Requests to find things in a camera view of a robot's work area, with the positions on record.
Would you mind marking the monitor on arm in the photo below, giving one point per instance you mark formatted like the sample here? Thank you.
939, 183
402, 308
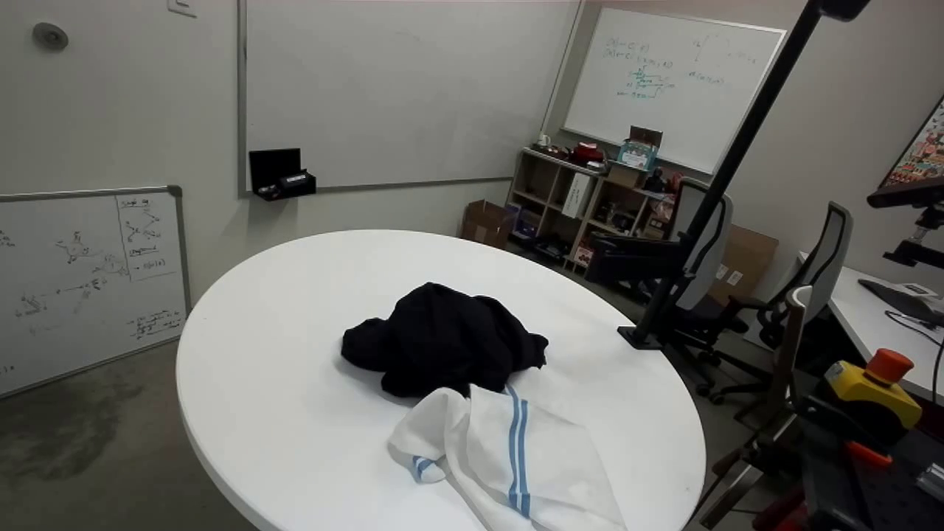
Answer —
922, 166

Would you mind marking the white towel with blue stripes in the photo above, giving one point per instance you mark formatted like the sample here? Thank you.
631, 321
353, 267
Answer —
487, 450

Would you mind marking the open cardboard box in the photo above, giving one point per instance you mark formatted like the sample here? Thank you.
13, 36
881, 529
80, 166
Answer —
487, 223

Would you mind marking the black cloth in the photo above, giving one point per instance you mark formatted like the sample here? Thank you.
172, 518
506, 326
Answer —
442, 339

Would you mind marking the wooden shelf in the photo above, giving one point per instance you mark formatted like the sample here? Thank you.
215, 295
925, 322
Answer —
560, 199

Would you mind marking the large blank whiteboard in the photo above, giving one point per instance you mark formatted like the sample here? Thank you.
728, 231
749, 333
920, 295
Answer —
398, 88

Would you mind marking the colourful toy box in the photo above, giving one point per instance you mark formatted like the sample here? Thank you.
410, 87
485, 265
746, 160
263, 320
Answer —
638, 153

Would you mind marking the black marker holder box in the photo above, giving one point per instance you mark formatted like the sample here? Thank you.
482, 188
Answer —
274, 171

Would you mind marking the row of office chairs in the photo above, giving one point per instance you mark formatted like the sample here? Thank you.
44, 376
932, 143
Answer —
700, 295

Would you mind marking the whiteboard with green writing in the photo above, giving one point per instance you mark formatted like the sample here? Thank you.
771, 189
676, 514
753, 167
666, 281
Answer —
664, 110

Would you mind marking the flat cardboard box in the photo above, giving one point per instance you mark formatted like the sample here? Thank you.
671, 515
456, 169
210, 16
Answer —
748, 262

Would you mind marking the whiteboard with black drawings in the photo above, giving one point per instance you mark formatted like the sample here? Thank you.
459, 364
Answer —
81, 287

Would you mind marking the white desk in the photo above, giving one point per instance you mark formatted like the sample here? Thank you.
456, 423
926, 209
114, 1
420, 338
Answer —
870, 332

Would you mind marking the yellow emergency stop button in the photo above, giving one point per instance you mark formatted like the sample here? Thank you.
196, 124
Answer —
870, 387

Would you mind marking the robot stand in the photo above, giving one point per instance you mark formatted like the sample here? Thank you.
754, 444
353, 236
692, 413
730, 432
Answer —
848, 487

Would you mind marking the camera on mount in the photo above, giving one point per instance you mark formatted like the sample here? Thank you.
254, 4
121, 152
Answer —
726, 173

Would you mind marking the round wall sensor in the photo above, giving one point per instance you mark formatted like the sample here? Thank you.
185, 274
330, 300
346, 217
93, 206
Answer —
50, 35

